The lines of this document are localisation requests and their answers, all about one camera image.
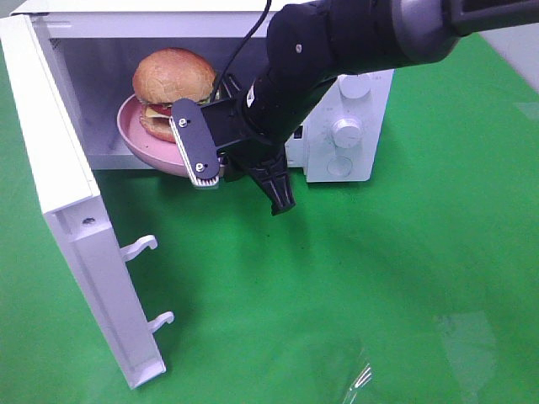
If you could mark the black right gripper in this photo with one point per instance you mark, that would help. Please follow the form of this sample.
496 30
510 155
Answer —
255 123

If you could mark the round door release button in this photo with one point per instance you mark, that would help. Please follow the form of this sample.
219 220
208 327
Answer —
340 167

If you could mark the pink round plate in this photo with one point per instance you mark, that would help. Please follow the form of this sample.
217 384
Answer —
161 155

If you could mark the burger with sesame-free bun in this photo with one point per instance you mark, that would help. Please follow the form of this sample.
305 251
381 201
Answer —
164 77

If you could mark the white microwave door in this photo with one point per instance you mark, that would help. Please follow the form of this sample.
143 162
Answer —
71 202

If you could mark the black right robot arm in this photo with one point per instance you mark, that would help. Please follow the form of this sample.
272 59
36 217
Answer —
309 45

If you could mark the white microwave oven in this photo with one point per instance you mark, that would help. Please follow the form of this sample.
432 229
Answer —
70 64

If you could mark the lower white round knob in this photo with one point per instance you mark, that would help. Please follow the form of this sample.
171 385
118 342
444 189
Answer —
346 133

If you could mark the white round knob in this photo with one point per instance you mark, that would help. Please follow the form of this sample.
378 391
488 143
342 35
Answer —
346 133
355 86

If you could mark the upper white round knob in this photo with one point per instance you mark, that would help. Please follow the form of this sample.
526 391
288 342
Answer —
355 86

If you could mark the upper white door latch hook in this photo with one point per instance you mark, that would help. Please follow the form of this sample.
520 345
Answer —
131 251

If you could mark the white door latch hook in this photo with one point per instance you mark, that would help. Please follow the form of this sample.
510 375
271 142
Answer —
131 251
162 319

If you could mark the lower white door latch hook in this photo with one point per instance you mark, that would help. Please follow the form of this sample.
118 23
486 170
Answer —
162 319

